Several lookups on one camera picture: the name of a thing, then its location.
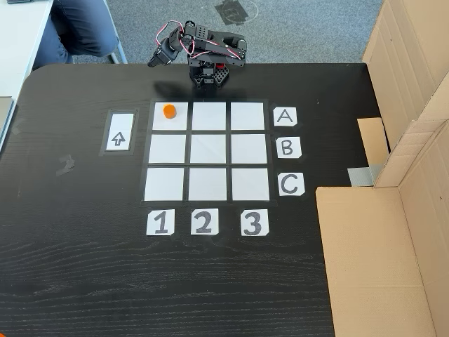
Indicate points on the round orange token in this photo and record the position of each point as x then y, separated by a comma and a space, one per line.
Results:
169, 111

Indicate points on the white nine-square grid sheet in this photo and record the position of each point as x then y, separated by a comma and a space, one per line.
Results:
207, 151

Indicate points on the red black clamp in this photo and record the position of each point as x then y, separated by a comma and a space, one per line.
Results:
220, 65

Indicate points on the black floor tape patch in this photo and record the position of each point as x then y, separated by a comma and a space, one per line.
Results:
233, 12

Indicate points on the white arrow paper sheet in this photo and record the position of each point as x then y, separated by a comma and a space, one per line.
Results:
118, 123

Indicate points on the person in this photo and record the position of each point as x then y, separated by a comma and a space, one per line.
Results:
80, 28

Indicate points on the paper sheet letter A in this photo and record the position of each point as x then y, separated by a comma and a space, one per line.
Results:
285, 117

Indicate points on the white desk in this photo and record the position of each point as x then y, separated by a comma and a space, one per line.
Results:
21, 35

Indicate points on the clear tape scraps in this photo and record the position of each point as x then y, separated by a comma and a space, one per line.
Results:
66, 165

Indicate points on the paper sheet number 2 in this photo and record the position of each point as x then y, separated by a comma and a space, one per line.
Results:
204, 221

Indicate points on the paper sheet letter C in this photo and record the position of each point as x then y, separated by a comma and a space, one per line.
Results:
291, 184

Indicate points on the paper sheet number 3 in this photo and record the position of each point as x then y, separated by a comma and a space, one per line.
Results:
254, 222

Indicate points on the large brown cardboard box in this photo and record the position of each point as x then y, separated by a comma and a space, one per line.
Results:
379, 263

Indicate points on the grey duct tape strip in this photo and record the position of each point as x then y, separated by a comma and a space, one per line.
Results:
365, 175

